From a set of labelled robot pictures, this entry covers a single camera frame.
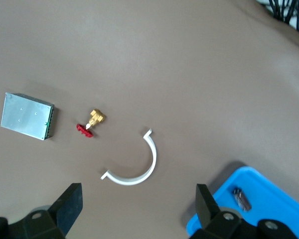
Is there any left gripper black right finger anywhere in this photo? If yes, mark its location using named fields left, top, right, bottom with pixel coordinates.
left=189, top=183, right=299, bottom=239

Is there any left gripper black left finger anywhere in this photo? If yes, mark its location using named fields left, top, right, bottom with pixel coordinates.
left=0, top=183, right=83, bottom=239

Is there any long dark brown capacitor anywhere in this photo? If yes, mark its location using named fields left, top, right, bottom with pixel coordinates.
left=233, top=188, right=252, bottom=212

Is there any blue plastic tray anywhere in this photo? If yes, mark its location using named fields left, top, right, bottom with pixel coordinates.
left=186, top=166, right=299, bottom=239

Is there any brass valve red handwheel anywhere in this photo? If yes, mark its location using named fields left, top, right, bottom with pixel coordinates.
left=76, top=108, right=107, bottom=138

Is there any silver metal box module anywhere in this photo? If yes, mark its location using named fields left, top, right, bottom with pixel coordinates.
left=0, top=92, right=55, bottom=141

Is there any brown table mat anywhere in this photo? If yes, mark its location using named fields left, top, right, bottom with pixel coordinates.
left=0, top=0, right=299, bottom=239

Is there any white half-ring pipe bracket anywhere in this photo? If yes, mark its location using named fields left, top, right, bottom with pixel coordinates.
left=100, top=128, right=158, bottom=187

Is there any black cable tangle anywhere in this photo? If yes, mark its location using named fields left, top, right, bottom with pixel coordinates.
left=265, top=0, right=299, bottom=39

